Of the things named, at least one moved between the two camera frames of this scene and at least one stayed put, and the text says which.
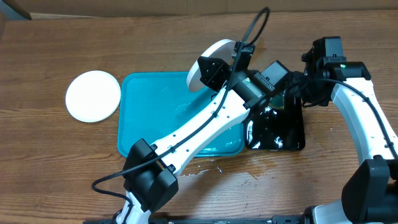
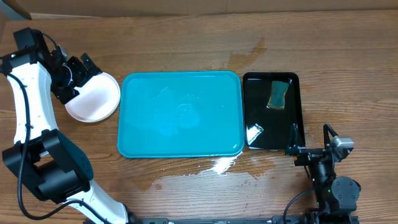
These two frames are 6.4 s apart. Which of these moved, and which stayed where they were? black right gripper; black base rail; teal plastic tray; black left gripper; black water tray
Moved: black left gripper; black right gripper
Stayed: black base rail; black water tray; teal plastic tray
